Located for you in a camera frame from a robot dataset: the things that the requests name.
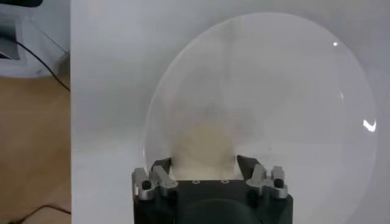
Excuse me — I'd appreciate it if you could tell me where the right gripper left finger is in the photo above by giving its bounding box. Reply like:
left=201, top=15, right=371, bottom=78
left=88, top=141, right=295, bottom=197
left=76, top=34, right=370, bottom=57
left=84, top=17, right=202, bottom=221
left=131, top=157, right=179, bottom=201

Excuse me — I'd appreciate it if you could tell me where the black shoe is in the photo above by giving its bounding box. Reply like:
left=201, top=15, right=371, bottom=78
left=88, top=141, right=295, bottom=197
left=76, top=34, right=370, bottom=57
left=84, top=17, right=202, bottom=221
left=0, top=0, right=43, bottom=7

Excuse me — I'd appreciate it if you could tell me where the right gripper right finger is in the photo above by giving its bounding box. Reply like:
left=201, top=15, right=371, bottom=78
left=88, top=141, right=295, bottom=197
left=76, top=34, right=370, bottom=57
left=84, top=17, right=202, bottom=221
left=236, top=155, right=289, bottom=199

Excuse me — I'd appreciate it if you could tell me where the black power adapter cable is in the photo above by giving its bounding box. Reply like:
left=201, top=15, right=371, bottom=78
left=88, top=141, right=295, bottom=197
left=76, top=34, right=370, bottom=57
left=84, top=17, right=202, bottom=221
left=13, top=39, right=71, bottom=92

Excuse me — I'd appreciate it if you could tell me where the white side table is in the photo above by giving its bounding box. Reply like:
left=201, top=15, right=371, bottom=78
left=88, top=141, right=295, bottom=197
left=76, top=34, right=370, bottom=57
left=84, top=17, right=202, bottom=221
left=0, top=5, right=71, bottom=79

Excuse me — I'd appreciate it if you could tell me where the white round plate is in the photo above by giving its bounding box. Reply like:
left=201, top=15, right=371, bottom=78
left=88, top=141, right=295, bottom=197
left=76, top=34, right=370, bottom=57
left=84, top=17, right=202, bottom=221
left=143, top=12, right=380, bottom=224

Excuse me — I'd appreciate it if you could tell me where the white steamed baozi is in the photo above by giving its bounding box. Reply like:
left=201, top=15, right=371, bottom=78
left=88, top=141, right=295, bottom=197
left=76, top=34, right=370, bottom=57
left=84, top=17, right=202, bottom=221
left=170, top=121, right=241, bottom=181

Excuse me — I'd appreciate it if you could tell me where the black floor cable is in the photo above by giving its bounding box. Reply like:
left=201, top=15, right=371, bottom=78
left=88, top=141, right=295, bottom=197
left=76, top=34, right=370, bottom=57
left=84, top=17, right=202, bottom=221
left=9, top=204, right=71, bottom=224

